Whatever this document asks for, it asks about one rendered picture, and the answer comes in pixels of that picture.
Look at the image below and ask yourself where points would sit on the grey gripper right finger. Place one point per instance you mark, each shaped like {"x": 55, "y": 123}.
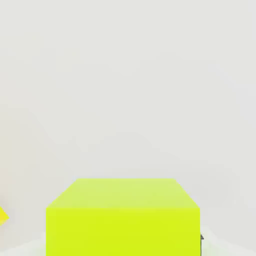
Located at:
{"x": 218, "y": 247}

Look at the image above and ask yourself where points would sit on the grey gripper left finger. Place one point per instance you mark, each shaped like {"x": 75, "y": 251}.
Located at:
{"x": 24, "y": 248}

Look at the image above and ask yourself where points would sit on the small lime cube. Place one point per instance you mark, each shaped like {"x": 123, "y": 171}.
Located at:
{"x": 123, "y": 224}

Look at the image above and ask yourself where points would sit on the small yellow cube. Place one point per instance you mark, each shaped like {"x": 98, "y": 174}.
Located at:
{"x": 2, "y": 217}

